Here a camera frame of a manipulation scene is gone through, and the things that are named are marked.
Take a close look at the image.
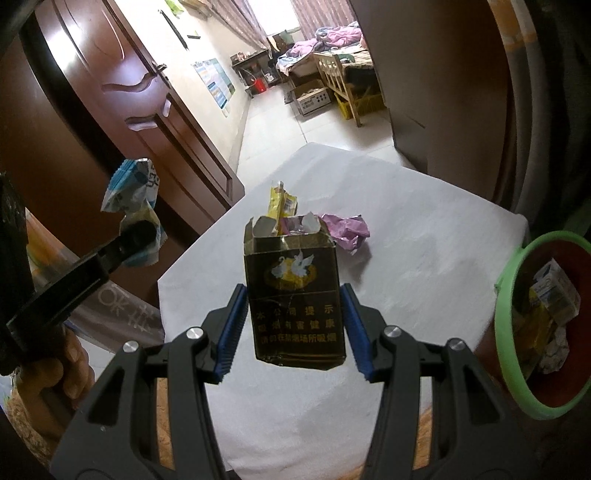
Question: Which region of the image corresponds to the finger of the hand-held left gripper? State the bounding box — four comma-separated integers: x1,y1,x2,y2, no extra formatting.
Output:
7,222,158,345

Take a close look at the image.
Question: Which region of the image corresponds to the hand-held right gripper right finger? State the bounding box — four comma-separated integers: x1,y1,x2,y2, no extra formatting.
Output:
339,284,541,480

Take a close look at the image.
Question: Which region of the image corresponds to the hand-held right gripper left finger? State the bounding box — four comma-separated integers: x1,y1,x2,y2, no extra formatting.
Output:
50,284,249,480

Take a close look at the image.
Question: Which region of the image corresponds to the dark cigarette pack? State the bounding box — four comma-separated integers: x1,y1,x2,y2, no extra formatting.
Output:
242,212,347,370

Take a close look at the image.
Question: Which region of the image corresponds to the blue white snack wrapper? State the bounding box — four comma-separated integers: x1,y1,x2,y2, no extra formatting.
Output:
100,158,168,269

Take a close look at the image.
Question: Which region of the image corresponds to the green rimmed red bin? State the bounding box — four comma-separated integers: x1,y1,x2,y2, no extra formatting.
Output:
494,231,591,421

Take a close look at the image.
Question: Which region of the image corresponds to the yellow packet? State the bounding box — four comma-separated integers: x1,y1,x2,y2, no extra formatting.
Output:
521,300,561,366

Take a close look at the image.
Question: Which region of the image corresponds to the white tissue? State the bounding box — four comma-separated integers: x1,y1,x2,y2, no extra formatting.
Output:
537,323,570,376

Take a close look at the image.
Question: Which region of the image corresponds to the small white blue carton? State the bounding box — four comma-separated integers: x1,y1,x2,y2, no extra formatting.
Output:
529,258,582,326

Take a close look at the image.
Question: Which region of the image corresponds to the person's left hand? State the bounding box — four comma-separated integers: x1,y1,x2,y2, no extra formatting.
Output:
16,330,96,438

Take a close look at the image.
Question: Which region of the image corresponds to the grey printed cloth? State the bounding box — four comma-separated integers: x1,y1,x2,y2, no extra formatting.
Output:
67,281,165,348

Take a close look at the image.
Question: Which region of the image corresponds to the white table cover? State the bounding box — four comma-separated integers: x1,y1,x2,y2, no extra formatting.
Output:
157,143,530,480

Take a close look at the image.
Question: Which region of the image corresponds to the pink crumpled wrapper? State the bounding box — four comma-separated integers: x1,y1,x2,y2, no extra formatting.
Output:
320,213,372,256

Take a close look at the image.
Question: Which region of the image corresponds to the yellow snack wrapper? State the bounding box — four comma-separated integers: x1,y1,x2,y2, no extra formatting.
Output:
269,181,300,235

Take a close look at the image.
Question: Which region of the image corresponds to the brown wooden door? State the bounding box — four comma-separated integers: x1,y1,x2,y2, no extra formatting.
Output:
9,0,246,278

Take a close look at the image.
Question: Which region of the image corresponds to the yellow plastic crate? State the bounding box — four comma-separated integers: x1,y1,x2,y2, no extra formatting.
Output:
334,85,387,121

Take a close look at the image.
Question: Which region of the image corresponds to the cardboard box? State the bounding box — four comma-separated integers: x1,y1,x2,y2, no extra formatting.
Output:
292,80,334,117

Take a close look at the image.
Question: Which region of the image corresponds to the wooden chair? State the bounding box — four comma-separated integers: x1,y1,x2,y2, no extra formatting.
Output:
314,52,366,128

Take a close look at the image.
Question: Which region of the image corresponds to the brown wooden wardrobe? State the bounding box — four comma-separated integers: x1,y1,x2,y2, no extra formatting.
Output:
348,0,514,204

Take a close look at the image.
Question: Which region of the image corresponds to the bed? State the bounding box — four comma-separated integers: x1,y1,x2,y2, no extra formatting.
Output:
276,23,376,80

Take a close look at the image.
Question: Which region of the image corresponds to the small dark side table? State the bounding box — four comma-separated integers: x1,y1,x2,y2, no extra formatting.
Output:
230,48,274,99

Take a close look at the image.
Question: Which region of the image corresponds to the pink blanket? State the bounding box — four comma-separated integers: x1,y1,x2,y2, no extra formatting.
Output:
290,24,366,60

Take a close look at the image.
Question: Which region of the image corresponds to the pink window curtain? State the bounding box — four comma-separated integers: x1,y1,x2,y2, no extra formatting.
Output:
291,0,357,43

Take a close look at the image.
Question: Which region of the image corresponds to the door handle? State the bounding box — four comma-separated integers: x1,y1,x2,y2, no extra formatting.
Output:
141,63,168,88

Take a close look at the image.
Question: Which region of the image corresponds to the wall poster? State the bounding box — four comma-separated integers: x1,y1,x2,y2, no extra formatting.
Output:
191,58,238,117

